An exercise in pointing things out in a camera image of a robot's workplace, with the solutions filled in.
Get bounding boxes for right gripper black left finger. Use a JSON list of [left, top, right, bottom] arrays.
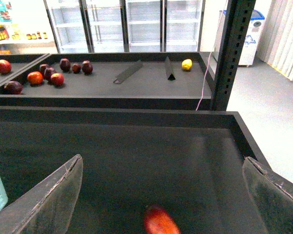
[[0, 155, 84, 234]]

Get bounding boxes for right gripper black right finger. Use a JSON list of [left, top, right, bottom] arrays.
[[242, 157, 293, 234]]

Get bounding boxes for dark red apple front left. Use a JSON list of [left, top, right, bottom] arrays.
[[4, 81, 23, 95]]

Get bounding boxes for red apple front middle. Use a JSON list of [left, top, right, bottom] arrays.
[[50, 73, 64, 86]]

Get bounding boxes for orange red apple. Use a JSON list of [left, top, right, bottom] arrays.
[[27, 71, 43, 85]]

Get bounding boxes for dark plum apple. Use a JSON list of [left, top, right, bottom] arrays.
[[43, 67, 56, 80]]

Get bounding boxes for dark apple behind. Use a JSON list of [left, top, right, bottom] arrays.
[[39, 64, 49, 75]]

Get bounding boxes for small dark red apple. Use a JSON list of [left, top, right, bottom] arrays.
[[72, 63, 81, 74]]

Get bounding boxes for dark red apple tall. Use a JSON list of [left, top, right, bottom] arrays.
[[60, 58, 71, 72]]

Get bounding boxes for dark red apple right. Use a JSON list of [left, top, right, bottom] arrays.
[[82, 60, 93, 75]]

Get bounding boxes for red apple far left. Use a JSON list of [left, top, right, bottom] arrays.
[[0, 59, 12, 75]]

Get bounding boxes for black front display tray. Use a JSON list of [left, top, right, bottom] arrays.
[[0, 106, 271, 234]]

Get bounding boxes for black display tray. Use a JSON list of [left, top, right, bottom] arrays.
[[0, 106, 271, 234], [0, 52, 212, 110]]

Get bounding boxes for red orange mango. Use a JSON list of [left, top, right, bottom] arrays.
[[144, 205, 181, 234]]

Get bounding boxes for black left rear tray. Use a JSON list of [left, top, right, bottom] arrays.
[[0, 53, 49, 85]]

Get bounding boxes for white vertical blinds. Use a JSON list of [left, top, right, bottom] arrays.
[[257, 0, 293, 82]]

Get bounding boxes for black rear display tray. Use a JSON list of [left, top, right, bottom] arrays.
[[0, 52, 212, 110]]

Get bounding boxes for yellow lemon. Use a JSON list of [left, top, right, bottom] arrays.
[[182, 59, 192, 72]]

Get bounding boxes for black triangular divider bar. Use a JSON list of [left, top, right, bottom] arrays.
[[165, 57, 176, 81]]

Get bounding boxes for flat black divider bar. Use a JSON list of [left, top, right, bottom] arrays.
[[113, 60, 143, 84]]

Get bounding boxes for white shelf with bottles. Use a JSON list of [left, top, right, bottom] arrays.
[[0, 0, 57, 55]]

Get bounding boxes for glass door refrigerator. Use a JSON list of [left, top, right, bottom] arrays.
[[44, 0, 205, 53]]

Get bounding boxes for black perforated metal post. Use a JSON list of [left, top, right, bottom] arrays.
[[210, 0, 256, 111]]

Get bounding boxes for pink cable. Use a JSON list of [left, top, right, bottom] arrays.
[[195, 0, 229, 111]]

